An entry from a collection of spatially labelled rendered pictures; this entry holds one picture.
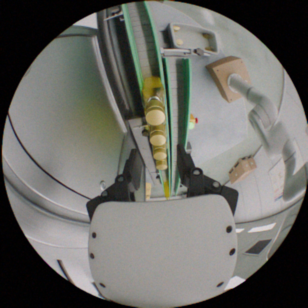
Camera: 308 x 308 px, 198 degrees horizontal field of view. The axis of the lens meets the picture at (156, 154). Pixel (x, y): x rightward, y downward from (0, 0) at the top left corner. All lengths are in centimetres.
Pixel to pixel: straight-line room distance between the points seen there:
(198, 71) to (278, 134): 49
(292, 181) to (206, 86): 63
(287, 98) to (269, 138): 343
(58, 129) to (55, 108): 3
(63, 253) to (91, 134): 24
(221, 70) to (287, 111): 330
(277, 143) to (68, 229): 51
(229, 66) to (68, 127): 64
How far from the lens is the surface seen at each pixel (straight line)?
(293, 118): 366
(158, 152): 25
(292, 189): 39
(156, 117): 18
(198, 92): 65
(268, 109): 42
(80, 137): 19
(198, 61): 61
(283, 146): 41
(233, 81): 58
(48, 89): 17
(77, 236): 19
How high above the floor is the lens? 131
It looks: 36 degrees down
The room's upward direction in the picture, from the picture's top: 177 degrees clockwise
